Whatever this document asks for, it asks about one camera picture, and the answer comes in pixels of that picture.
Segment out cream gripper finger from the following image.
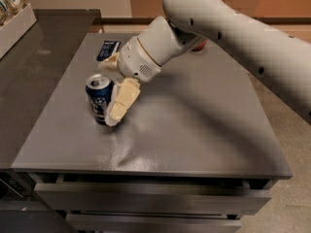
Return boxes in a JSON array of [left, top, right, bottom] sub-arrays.
[[98, 52, 120, 71], [105, 78, 141, 126]]

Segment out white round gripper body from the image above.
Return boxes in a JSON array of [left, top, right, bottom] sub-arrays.
[[118, 16, 201, 83]]

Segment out blue Pepsi can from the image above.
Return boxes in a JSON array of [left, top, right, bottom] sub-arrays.
[[86, 74, 114, 124]]

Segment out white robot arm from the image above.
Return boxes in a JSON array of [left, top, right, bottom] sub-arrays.
[[100, 0, 311, 126]]

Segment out dark blue snack packet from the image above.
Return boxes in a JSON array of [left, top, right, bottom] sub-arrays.
[[97, 41, 121, 61]]

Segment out red apple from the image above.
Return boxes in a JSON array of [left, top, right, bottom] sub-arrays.
[[191, 40, 208, 51]]

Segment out dark grey side counter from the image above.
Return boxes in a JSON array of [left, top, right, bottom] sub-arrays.
[[0, 9, 100, 233]]

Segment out grey metal drawer cabinet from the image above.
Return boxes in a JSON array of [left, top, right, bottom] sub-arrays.
[[13, 33, 292, 222]]

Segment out white cardboard snack box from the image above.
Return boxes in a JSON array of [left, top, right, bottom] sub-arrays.
[[0, 4, 37, 59]]

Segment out snack bags in box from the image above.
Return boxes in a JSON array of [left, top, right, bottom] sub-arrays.
[[0, 0, 25, 26]]

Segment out upper grey drawer front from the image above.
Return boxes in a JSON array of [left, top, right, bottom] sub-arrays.
[[35, 183, 270, 215]]

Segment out grey drawer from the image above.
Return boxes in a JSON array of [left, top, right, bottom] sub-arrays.
[[35, 183, 270, 215], [66, 215, 241, 233]]

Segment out lower grey drawer front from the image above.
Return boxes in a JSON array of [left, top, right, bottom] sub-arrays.
[[66, 215, 241, 233]]

